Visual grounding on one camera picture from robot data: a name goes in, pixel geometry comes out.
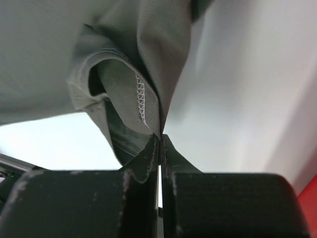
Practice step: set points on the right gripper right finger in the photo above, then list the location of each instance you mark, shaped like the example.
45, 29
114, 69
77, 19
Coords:
226, 205

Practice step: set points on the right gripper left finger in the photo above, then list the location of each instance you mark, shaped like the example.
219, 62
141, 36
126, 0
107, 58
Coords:
86, 204

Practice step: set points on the dark grey t shirt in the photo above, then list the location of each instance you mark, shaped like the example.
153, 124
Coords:
117, 60

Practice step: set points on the red plastic bin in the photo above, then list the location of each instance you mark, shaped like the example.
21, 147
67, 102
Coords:
308, 202

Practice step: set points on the aluminium front rail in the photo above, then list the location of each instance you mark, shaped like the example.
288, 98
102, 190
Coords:
12, 167

